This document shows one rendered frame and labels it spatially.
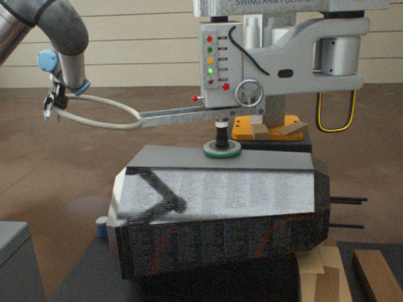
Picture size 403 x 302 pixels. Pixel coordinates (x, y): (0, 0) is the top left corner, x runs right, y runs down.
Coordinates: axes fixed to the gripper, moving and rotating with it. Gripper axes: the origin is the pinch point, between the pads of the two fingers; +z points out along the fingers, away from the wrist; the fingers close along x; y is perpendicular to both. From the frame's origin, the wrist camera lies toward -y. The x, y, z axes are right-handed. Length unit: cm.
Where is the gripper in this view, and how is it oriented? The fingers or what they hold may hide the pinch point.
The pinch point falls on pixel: (52, 118)
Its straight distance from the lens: 202.8
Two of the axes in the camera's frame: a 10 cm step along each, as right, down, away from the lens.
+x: 7.7, 0.1, 6.3
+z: -2.7, 9.1, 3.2
